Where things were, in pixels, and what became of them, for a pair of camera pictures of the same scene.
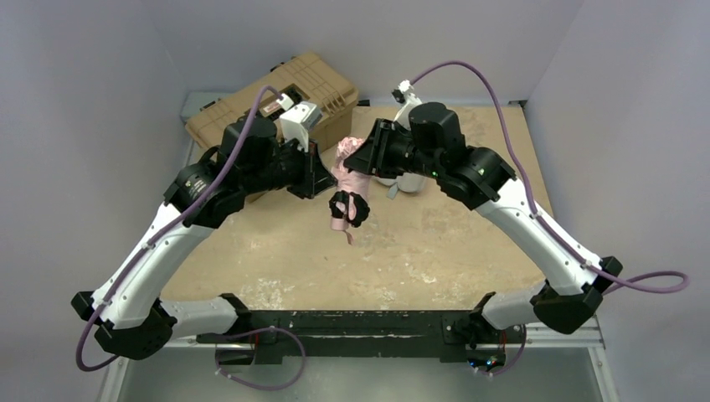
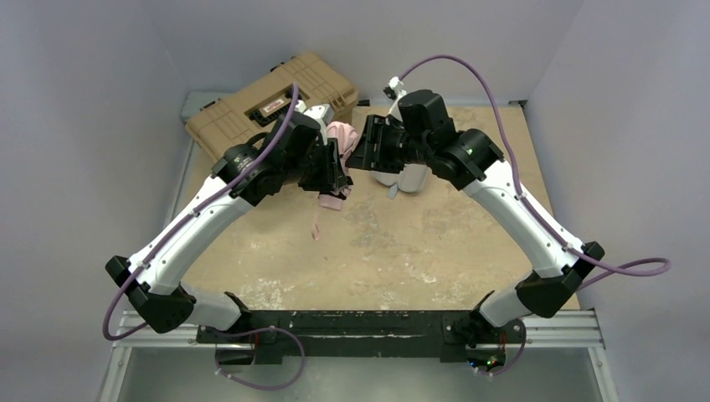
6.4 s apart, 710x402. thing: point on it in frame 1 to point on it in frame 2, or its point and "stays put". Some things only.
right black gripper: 375,148 stays put
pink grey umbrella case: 409,182 stays put
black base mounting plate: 446,333 stays put
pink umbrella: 351,203 to 346,136
